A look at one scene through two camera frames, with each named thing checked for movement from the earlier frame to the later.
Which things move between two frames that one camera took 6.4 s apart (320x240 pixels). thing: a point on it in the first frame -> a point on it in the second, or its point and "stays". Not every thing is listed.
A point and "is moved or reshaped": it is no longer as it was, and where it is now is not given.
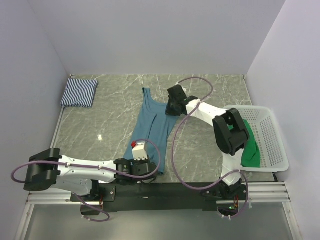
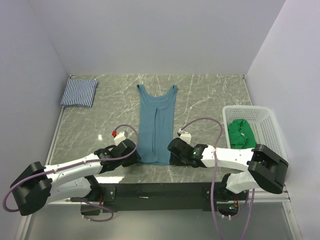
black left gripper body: x=140 y=162 -> x=131 y=159
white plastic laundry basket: x=272 y=153 stays
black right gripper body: x=171 y=109 -> x=178 y=161
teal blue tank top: x=152 y=123 is moved or reshaped
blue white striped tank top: x=79 y=93 stays
